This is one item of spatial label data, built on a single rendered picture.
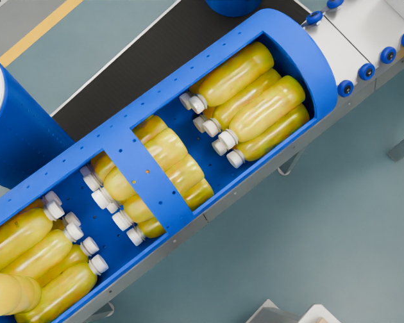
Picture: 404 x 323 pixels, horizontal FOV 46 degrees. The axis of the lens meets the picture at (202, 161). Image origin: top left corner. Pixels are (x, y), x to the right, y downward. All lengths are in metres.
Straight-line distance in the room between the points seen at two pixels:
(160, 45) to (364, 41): 1.10
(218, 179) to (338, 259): 1.13
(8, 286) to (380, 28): 1.11
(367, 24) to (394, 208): 1.06
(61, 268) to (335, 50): 0.89
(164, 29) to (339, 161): 1.00
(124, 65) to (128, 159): 1.33
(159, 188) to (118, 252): 0.28
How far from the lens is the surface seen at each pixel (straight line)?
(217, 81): 1.05
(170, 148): 0.95
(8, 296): 0.88
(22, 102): 1.36
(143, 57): 2.22
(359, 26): 1.42
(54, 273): 1.12
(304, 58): 1.00
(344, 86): 1.27
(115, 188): 0.95
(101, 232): 1.18
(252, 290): 2.11
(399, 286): 2.24
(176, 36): 2.25
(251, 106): 1.04
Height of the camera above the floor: 2.10
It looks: 75 degrees down
